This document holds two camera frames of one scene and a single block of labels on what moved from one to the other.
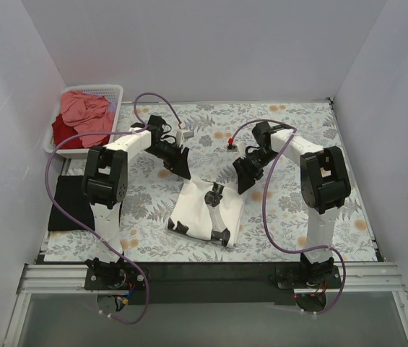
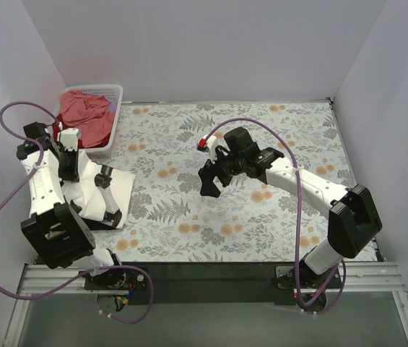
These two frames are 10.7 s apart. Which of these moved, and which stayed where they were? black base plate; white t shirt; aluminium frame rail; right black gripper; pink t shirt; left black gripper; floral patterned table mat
Moved: left black gripper; right black gripper; white t shirt
Stayed: black base plate; aluminium frame rail; pink t shirt; floral patterned table mat
